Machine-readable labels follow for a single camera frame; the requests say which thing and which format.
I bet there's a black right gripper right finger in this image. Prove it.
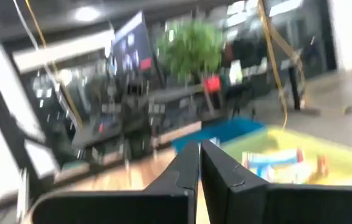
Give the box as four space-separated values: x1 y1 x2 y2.
200 139 352 224

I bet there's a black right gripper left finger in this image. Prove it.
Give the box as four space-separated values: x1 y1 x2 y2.
32 140 201 224

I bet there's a blue red granola bar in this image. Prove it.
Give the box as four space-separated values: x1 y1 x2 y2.
265 155 331 185

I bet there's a yellow plastic bin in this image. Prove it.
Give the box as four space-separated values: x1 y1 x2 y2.
221 126 352 187

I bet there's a blue plastic bin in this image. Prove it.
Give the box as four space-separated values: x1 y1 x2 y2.
171 116 267 154

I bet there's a red box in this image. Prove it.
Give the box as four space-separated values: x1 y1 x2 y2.
202 73 223 94

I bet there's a dark computer monitor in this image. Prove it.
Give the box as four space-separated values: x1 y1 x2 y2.
112 11 155 82

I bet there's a green leafy potted plant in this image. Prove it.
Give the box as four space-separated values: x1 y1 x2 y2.
156 17 226 86

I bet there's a yellow extension cable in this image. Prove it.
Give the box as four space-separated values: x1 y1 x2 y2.
256 0 307 131

